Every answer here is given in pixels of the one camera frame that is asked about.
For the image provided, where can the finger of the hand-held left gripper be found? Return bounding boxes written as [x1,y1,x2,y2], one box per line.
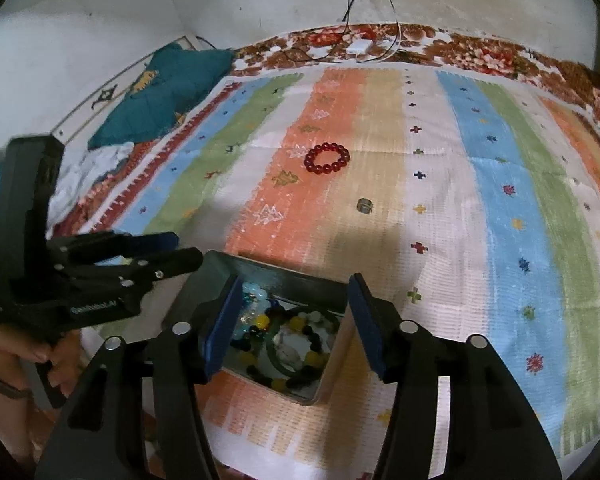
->
[62,247,204,293]
[47,231,179,263]

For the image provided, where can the white grey cloth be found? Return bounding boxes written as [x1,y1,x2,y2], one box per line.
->
[47,141,136,226]

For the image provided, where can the rectangular metal tin box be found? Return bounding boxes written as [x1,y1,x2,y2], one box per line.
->
[165,249,353,406]

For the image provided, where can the thin white cable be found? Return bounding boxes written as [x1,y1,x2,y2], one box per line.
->
[357,0,412,63]

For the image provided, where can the multicoloured bead bracelet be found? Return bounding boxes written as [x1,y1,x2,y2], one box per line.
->
[228,305,333,397]

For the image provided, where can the teal pillow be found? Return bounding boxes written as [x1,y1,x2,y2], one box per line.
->
[87,42,236,151]

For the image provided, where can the colourful striped mat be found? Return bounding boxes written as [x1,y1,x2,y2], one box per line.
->
[45,62,600,480]

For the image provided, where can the red bead bracelet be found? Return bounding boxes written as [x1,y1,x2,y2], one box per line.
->
[303,142,351,176]

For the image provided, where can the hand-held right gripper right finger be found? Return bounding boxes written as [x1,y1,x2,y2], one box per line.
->
[347,272,563,480]

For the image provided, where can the person's left hand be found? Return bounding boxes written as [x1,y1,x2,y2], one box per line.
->
[0,326,83,398]

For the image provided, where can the dark wrist band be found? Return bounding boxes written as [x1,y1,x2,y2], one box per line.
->
[0,365,33,401]

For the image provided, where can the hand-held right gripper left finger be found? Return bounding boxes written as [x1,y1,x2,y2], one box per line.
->
[34,274,245,480]

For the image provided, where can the black power cable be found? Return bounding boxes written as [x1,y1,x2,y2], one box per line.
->
[275,0,363,63]

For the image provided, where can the light blue bead bracelet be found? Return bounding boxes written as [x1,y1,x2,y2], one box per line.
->
[236,282,272,342]

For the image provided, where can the green jade bangle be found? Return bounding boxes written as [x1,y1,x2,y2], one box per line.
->
[264,310,342,378]

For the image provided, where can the person's left forearm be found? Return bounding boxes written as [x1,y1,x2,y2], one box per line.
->
[10,392,56,463]

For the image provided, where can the floral bedsheet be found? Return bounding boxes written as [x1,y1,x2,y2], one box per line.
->
[0,22,600,480]

